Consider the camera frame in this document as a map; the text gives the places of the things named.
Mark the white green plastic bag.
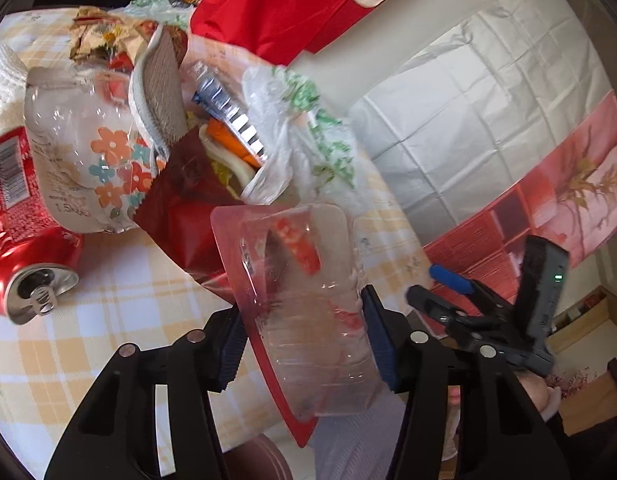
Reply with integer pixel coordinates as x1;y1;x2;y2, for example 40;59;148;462
242;65;361;211

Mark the clear floral plastic bottle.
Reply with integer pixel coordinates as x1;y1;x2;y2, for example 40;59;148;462
23;67;164;234

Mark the crushed red soda can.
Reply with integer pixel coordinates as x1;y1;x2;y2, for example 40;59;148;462
0;127;84;325

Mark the clear red blister pack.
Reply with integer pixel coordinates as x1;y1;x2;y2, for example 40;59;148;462
211;204;381;446

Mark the white foam net sleeve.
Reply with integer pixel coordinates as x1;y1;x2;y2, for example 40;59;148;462
0;44;28;136

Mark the white wall covering sheet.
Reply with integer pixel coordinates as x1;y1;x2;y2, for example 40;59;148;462
348;0;611;244

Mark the person's right hand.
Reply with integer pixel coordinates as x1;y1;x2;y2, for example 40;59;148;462
515;372;561;422

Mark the red hanging apron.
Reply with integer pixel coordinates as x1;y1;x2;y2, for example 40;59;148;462
190;0;385;65

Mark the crumpled brown paper wrapper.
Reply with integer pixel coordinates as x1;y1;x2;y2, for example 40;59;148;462
69;6;160;73

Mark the dark red snack bag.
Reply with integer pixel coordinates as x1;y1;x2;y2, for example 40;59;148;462
134;128;241;304

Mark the yellow plaid tablecloth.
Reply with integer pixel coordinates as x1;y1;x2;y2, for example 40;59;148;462
0;9;431;479

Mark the silver blue blister wrapper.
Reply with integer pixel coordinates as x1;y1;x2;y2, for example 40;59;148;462
190;61;267;165

